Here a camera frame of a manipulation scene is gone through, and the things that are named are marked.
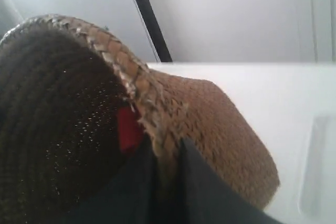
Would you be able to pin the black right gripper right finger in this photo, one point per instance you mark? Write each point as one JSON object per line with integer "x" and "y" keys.
{"x": 207, "y": 199}

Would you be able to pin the brown woven basket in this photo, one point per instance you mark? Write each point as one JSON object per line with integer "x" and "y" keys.
{"x": 63, "y": 81}

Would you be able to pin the red cylindrical objects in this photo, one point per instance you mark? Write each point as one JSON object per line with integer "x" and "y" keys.
{"x": 130, "y": 131}

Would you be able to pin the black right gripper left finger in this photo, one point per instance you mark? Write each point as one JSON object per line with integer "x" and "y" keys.
{"x": 127, "y": 198}

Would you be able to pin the black vertical frame post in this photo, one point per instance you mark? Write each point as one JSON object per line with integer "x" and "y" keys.
{"x": 154, "y": 30}

